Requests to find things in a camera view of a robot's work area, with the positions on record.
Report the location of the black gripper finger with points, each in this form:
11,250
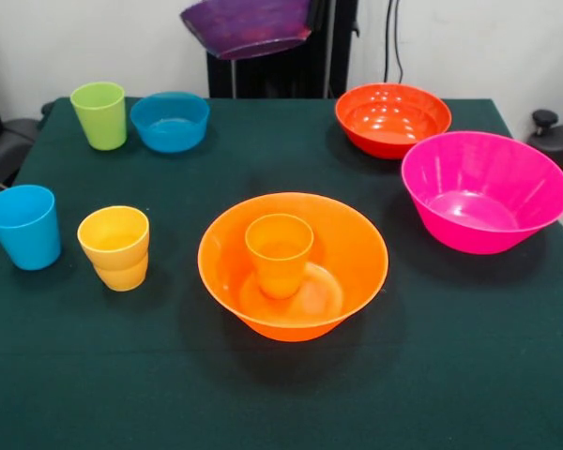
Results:
315,16

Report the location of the purple plastic bowl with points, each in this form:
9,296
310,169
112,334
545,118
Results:
248,23

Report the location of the large orange plastic bowl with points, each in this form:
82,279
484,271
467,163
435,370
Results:
347,262

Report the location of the orange plastic cup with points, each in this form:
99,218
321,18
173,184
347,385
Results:
279,272

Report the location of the red-orange plastic bowl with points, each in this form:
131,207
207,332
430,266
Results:
394,105

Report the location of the blue plastic bowl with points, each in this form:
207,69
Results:
169,136

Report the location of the lime green plastic cup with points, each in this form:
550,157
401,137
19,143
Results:
101,126

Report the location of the black knobbed equipment stand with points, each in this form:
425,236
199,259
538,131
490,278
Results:
549,140

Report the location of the large pink plastic bowl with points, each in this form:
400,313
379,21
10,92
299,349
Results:
474,234

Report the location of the yellow plastic cup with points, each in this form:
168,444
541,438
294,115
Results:
117,267

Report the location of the black chair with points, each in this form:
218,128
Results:
9,140

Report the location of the blue plastic cup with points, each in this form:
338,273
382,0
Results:
23,239

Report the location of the dark green table cloth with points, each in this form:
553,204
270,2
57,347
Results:
122,375

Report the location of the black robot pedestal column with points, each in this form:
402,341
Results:
281,75

